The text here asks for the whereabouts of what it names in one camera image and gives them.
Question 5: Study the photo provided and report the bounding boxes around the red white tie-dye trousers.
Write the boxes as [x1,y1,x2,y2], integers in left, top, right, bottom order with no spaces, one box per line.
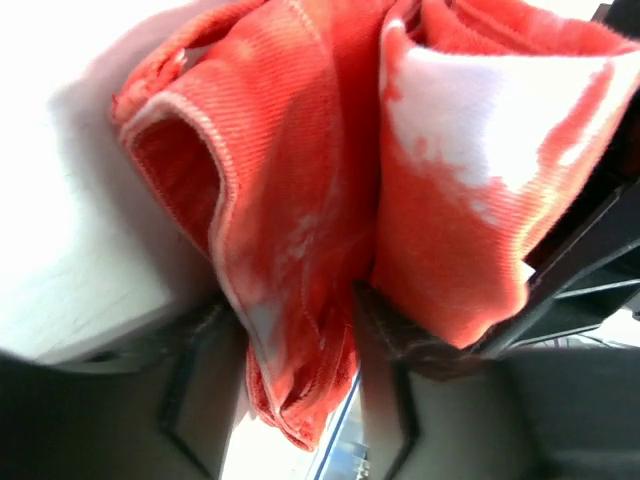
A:
[111,1,639,451]

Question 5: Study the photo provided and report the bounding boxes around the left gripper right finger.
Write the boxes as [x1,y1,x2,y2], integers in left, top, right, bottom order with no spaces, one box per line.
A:
[354,283,639,479]

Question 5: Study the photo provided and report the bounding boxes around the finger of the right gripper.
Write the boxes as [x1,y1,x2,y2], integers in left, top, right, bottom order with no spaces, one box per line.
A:
[479,0,640,359]

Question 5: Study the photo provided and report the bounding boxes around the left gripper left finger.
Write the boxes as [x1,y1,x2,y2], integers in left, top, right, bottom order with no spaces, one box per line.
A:
[1,297,247,479]

